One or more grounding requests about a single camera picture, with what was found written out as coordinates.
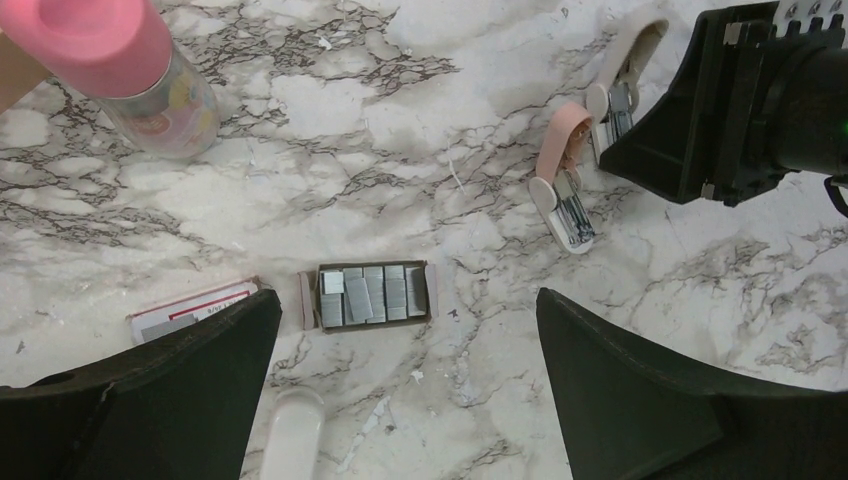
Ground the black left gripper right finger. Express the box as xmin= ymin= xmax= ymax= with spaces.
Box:
xmin=536 ymin=288 xmax=847 ymax=479

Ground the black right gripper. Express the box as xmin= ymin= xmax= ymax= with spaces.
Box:
xmin=600 ymin=1 xmax=847 ymax=207

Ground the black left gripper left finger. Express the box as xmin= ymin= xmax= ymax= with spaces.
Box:
xmin=1 ymin=289 xmax=282 ymax=479

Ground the red staple box sleeve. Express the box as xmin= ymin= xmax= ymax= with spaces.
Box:
xmin=127 ymin=277 xmax=260 ymax=345

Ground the long white stapler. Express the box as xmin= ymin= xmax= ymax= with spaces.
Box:
xmin=259 ymin=387 xmax=325 ymax=480

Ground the staple box tray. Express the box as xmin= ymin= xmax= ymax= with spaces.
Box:
xmin=298 ymin=260 xmax=439 ymax=333

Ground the pink cap glue bottle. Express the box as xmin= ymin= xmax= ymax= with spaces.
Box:
xmin=1 ymin=1 xmax=220 ymax=159

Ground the peach plastic desk organizer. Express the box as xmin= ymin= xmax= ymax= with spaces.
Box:
xmin=0 ymin=32 xmax=51 ymax=113

